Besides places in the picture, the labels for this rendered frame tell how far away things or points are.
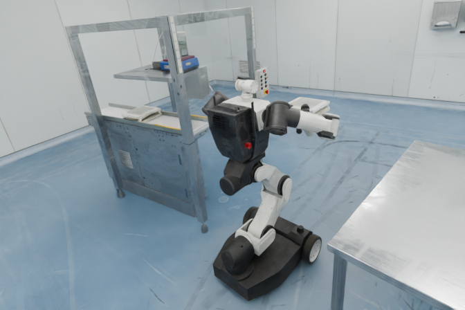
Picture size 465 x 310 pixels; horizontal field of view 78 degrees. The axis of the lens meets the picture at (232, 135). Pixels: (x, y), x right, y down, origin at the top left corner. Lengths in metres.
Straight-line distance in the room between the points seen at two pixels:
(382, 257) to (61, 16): 4.96
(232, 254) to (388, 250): 0.92
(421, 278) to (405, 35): 4.36
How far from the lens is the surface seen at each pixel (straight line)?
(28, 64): 5.06
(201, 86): 2.18
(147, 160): 2.74
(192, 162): 2.13
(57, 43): 5.19
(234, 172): 1.59
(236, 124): 1.38
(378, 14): 5.28
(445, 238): 1.39
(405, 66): 5.29
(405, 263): 1.24
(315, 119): 1.45
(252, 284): 1.93
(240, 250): 1.87
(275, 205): 2.00
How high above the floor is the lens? 1.68
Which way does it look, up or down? 24 degrees down
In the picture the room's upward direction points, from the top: 6 degrees counter-clockwise
